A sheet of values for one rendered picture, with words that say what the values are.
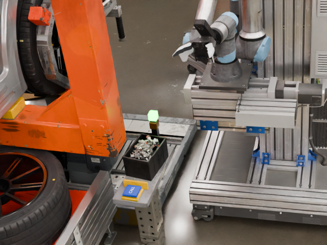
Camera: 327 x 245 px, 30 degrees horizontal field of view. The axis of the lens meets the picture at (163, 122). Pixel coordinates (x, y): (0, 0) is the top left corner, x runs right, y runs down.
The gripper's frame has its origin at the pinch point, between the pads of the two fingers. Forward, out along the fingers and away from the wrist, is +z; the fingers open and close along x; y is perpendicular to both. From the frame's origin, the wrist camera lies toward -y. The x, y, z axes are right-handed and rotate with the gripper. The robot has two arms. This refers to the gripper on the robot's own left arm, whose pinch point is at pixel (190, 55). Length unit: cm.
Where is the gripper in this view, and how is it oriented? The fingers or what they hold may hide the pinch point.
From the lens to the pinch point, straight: 219.6
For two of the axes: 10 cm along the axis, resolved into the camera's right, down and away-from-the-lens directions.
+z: -4.8, 5.4, -6.9
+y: 2.3, 8.4, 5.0
